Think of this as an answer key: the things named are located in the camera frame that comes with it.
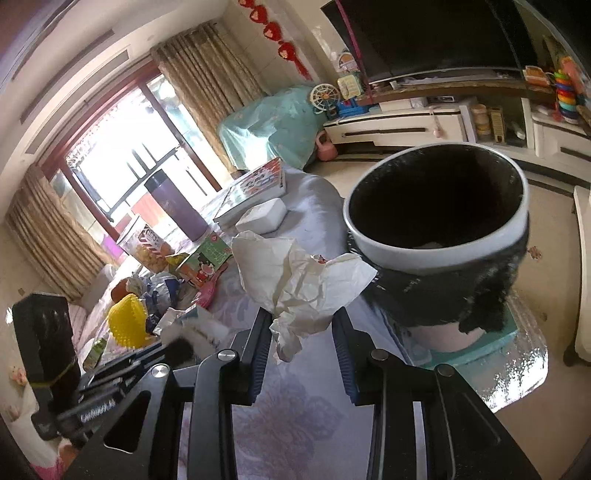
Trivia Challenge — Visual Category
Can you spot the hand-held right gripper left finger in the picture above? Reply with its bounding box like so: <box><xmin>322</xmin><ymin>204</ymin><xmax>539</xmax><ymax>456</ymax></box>
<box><xmin>62</xmin><ymin>307</ymin><xmax>274</xmax><ymax>480</ymax></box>

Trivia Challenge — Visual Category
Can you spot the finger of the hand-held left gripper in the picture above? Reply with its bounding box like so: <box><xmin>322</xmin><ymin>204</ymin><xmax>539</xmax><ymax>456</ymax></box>
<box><xmin>79</xmin><ymin>340</ymin><xmax>195</xmax><ymax>393</ymax></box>

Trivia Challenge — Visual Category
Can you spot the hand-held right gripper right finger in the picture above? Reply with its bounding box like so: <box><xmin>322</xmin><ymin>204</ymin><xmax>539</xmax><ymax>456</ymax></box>
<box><xmin>331</xmin><ymin>307</ymin><xmax>544</xmax><ymax>480</ymax></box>

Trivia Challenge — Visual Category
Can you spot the yellow spiky silicone bowl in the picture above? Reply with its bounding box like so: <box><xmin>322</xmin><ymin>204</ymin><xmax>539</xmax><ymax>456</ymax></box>
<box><xmin>107</xmin><ymin>294</ymin><xmax>149</xmax><ymax>349</ymax></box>

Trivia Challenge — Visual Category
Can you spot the blue plastic packet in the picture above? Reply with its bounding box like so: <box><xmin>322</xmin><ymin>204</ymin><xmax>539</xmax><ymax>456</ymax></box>
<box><xmin>139</xmin><ymin>272</ymin><xmax>186</xmax><ymax>320</ymax></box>

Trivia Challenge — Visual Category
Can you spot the white paper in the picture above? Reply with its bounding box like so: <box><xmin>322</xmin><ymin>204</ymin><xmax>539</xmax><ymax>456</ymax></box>
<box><xmin>231</xmin><ymin>231</ymin><xmax>378</xmax><ymax>365</ymax></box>

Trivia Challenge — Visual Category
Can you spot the green cartoon carton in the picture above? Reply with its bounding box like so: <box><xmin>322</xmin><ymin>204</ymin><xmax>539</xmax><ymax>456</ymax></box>
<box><xmin>178</xmin><ymin>232</ymin><xmax>233</xmax><ymax>289</ymax></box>

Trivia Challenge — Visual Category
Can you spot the white bin with black bag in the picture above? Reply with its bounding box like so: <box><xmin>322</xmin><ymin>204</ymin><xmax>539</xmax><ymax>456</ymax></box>
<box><xmin>342</xmin><ymin>143</ymin><xmax>531</xmax><ymax>354</ymax></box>

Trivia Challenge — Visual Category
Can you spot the white paper packet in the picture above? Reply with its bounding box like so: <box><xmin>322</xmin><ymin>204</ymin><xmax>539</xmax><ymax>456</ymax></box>
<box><xmin>154</xmin><ymin>307</ymin><xmax>232</xmax><ymax>357</ymax></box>

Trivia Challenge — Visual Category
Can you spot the pink comb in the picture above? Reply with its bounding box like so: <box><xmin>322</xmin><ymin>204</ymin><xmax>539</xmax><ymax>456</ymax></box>
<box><xmin>196</xmin><ymin>270</ymin><xmax>225</xmax><ymax>309</ymax></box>

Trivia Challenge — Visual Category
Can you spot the lilac floral tablecloth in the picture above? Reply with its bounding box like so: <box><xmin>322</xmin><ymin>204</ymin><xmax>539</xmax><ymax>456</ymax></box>
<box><xmin>69</xmin><ymin>166</ymin><xmax>419</xmax><ymax>480</ymax></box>

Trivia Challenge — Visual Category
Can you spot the beige patterned curtain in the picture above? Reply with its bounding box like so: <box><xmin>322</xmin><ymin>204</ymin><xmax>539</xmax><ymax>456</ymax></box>
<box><xmin>4</xmin><ymin>166</ymin><xmax>117</xmax><ymax>302</ymax></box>
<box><xmin>150</xmin><ymin>23</ymin><xmax>274</xmax><ymax>168</ymax></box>

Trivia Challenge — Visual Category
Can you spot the yellow snack packet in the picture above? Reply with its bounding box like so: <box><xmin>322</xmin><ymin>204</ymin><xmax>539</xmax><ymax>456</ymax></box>
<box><xmin>165</xmin><ymin>252</ymin><xmax>191</xmax><ymax>274</ymax></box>

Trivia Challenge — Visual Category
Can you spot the white tissue pack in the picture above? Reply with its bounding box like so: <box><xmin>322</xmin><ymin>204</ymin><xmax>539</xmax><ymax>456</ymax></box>
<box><xmin>235</xmin><ymin>198</ymin><xmax>288</xmax><ymax>232</ymax></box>

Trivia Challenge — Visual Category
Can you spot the teal stool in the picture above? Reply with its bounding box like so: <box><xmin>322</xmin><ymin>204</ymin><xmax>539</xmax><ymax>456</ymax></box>
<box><xmin>413</xmin><ymin>305</ymin><xmax>516</xmax><ymax>371</ymax></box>

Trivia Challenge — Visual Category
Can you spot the silver foil mat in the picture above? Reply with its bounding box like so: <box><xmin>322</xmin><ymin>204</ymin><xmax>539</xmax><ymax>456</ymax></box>
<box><xmin>478</xmin><ymin>295</ymin><xmax>550</xmax><ymax>415</ymax></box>

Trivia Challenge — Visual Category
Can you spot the red framed balcony door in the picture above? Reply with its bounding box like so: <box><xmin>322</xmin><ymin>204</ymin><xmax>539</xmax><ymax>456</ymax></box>
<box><xmin>39</xmin><ymin>60</ymin><xmax>223</xmax><ymax>241</ymax></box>

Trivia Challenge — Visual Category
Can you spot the pink toy kettle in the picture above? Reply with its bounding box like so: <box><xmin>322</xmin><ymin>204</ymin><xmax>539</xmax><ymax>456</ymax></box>
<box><xmin>315</xmin><ymin>130</ymin><xmax>337</xmax><ymax>161</ymax></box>

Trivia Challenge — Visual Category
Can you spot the teal covered chair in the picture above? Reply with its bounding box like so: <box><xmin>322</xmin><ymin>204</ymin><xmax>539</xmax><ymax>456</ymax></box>
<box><xmin>218</xmin><ymin>84</ymin><xmax>327</xmax><ymax>174</ymax></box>

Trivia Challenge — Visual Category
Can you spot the white television cabinet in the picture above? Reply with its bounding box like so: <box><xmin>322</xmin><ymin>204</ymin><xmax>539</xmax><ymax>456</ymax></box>
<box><xmin>323</xmin><ymin>76</ymin><xmax>591</xmax><ymax>186</ymax></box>

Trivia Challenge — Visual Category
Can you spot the blue toy basket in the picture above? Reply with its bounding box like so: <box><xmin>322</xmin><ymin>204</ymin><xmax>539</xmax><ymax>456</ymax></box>
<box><xmin>336</xmin><ymin>98</ymin><xmax>370</xmax><ymax>120</ymax></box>

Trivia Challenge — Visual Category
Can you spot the white side cabinet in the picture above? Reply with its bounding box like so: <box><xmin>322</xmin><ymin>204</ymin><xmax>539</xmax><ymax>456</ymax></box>
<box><xmin>563</xmin><ymin>185</ymin><xmax>591</xmax><ymax>366</ymax></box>

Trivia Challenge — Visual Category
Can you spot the toy ferris wheel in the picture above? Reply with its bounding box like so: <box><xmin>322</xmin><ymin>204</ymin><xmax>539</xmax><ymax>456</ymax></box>
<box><xmin>309</xmin><ymin>82</ymin><xmax>341</xmax><ymax>114</ymax></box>

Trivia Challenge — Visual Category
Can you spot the green toy cash register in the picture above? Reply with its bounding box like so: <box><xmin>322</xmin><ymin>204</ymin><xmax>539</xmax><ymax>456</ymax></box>
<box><xmin>336</xmin><ymin>74</ymin><xmax>363</xmax><ymax>100</ymax></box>

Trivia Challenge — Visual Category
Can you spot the stack of round wooden boxes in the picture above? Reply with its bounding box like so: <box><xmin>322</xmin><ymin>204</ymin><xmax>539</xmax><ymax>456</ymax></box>
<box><xmin>472</xmin><ymin>104</ymin><xmax>491</xmax><ymax>137</ymax></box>

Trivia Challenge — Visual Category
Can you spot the wooden rack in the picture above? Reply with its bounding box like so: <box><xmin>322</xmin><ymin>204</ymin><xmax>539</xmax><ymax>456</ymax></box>
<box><xmin>489</xmin><ymin>106</ymin><xmax>507</xmax><ymax>144</ymax></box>

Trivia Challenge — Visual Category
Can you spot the red hanging decoration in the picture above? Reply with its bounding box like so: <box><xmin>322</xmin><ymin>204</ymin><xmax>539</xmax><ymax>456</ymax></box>
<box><xmin>238</xmin><ymin>0</ymin><xmax>311</xmax><ymax>80</ymax></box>

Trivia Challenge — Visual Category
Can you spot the black television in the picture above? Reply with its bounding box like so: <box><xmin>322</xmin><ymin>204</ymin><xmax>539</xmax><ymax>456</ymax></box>
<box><xmin>320</xmin><ymin>0</ymin><xmax>542</xmax><ymax>85</ymax></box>

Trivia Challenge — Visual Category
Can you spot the colourful stacking ring toy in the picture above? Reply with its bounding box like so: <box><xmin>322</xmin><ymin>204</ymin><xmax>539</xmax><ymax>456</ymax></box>
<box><xmin>551</xmin><ymin>69</ymin><xmax>581</xmax><ymax>124</ymax></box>

